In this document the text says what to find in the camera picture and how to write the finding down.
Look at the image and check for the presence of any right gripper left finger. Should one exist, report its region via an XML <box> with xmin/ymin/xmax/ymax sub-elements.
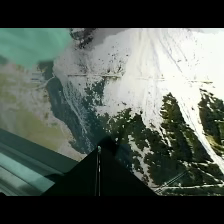
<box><xmin>42</xmin><ymin>147</ymin><xmax>99</xmax><ymax>197</ymax></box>

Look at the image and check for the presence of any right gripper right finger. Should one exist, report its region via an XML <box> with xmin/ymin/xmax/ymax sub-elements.
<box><xmin>97</xmin><ymin>135</ymin><xmax>158</xmax><ymax>197</ymax></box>

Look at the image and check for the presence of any silver frame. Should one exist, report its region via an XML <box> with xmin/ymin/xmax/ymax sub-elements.
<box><xmin>0</xmin><ymin>151</ymin><xmax>56</xmax><ymax>197</ymax></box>

